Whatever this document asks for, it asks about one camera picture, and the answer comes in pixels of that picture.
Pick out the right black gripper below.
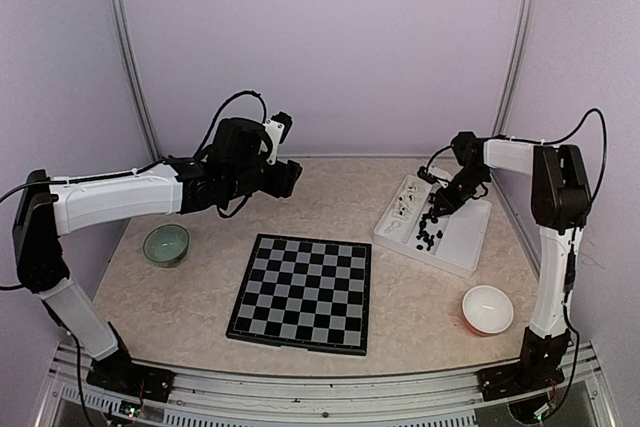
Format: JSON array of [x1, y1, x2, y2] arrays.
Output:
[[434, 166, 491, 216]]

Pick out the black grey chessboard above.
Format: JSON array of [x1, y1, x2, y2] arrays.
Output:
[[226, 234, 372, 356]]

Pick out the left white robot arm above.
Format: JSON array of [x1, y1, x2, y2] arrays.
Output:
[[12, 112, 302, 392]]

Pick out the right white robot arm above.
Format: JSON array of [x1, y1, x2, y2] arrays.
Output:
[[430, 108, 608, 391]]

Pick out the white chess pieces pile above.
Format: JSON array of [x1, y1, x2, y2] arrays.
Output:
[[391, 181, 426, 220]]

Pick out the black chess pieces pile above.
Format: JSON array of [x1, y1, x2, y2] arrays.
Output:
[[410, 205, 448, 254]]

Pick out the white plastic piece tray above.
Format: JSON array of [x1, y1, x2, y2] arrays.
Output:
[[373, 175, 492, 278]]

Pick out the green glass bowl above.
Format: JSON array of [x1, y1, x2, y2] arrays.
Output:
[[142, 224, 190, 268]]

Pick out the white orange bowl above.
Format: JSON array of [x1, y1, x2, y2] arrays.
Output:
[[461, 285, 514, 336]]

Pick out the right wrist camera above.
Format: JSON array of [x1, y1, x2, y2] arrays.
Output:
[[417, 166, 452, 185]]

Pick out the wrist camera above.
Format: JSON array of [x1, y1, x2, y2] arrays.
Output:
[[417, 166, 452, 185], [261, 112, 293, 165]]

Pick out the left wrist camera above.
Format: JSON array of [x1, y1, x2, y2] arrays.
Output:
[[261, 112, 293, 165]]

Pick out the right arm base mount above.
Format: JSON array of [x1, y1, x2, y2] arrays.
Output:
[[477, 363, 565, 402]]

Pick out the right aluminium frame post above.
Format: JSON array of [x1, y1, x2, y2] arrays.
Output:
[[492, 0, 535, 135]]

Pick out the aluminium frame post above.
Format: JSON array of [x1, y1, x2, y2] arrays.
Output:
[[109, 0, 161, 160], [492, 0, 535, 135]]

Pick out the aluminium front rail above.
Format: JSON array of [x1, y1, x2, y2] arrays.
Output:
[[33, 344, 619, 426]]

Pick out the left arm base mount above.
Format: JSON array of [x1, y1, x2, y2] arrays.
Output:
[[87, 363, 175, 403]]

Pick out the left aluminium frame post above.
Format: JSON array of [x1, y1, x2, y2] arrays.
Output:
[[109, 0, 161, 160]]

